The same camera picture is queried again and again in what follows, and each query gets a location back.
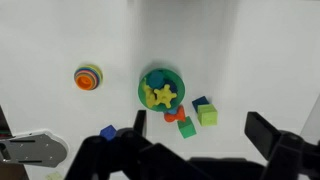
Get dark blue foam cube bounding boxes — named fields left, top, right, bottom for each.
left=191, top=95, right=211, bottom=113

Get yellow spiky star toy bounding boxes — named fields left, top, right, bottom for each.
left=153, top=84, right=178, bottom=108

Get rainbow stacked cups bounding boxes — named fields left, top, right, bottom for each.
left=73, top=64, right=104, bottom=91

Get orange bone-shaped toy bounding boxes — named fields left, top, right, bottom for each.
left=163, top=104, right=187, bottom=123

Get lime green foam cube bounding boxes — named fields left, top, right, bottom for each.
left=197, top=103, right=219, bottom=127

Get dark brown furniture panel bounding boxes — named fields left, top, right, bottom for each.
left=0, top=105, right=29, bottom=180

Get green plastic bowl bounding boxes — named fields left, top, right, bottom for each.
left=137, top=68, right=186, bottom=113

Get yellow cloud-shaped toy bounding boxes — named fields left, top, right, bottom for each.
left=142, top=81, right=158, bottom=109

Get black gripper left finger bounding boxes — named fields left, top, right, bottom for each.
left=64, top=109, right=214, bottom=180

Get teal round toy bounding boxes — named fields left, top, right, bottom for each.
left=147, top=70, right=165, bottom=90

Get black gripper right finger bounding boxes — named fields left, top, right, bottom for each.
left=244, top=111, right=320, bottom=180

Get grey metal mounting plate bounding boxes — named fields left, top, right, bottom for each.
left=0, top=130, right=70, bottom=168

